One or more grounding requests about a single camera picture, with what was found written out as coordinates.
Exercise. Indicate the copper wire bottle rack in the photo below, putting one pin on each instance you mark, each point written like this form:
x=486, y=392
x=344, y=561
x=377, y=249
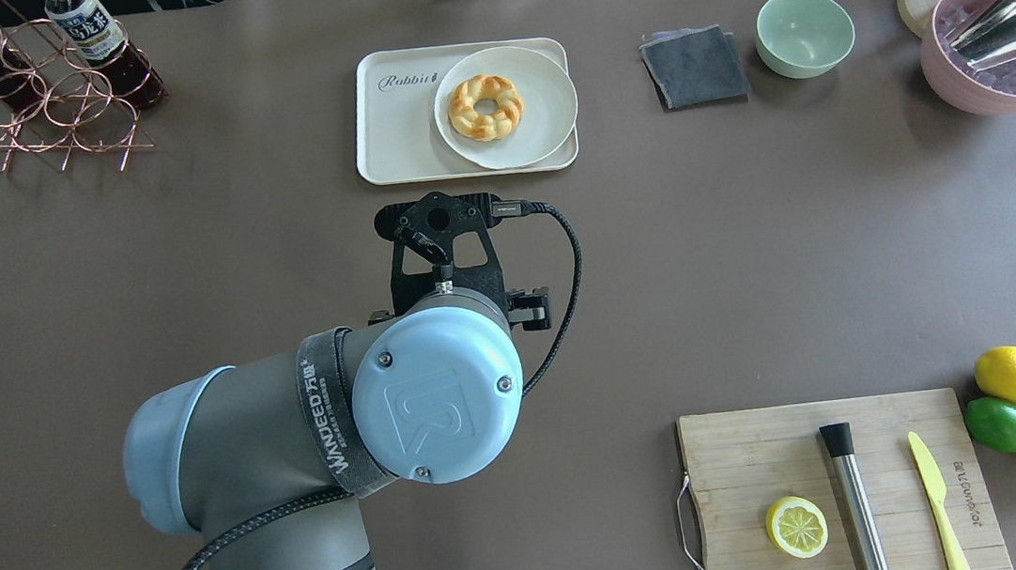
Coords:
x=59, y=108

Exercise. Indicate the pink ice bowl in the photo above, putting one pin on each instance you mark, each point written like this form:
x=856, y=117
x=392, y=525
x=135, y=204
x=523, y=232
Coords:
x=945, y=73

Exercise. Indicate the steel muddler black tip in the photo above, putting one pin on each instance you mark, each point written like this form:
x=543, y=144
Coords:
x=838, y=442

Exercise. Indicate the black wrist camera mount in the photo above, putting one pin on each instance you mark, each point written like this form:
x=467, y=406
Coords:
x=424, y=232

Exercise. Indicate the yellow plastic knife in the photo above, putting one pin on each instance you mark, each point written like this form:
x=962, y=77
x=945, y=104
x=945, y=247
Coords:
x=936, y=489

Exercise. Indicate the light green bowl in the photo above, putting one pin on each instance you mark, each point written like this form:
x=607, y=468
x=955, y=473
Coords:
x=803, y=38

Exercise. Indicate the whole lemon upper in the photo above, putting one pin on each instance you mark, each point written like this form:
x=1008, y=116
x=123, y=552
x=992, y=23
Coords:
x=995, y=372

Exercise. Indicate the wooden cutting board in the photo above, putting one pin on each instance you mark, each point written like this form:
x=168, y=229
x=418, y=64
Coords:
x=740, y=462

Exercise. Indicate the tea bottle rack back right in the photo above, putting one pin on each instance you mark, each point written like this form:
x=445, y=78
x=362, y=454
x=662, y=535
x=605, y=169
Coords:
x=101, y=41

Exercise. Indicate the white rectangular serving tray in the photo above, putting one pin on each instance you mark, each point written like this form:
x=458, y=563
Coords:
x=397, y=137

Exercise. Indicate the green lime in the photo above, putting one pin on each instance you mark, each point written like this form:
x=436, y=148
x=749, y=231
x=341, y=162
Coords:
x=991, y=421

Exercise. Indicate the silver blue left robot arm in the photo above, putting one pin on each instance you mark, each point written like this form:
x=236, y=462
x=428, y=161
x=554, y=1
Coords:
x=269, y=461

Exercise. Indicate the half lemon slice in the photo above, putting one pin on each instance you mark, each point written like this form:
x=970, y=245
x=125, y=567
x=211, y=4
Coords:
x=797, y=527

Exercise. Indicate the white round plate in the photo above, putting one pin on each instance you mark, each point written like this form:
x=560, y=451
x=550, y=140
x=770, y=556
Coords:
x=549, y=107

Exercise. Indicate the metal ice scoop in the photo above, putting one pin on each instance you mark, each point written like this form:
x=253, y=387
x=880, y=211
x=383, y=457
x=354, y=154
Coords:
x=990, y=40

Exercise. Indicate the grey folded cloth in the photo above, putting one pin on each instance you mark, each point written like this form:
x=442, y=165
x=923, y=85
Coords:
x=694, y=66

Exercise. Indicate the glazed twisted donut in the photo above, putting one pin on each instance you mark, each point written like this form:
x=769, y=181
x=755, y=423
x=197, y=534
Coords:
x=485, y=108

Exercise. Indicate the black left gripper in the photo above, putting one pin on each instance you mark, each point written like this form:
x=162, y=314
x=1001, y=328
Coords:
x=530, y=309

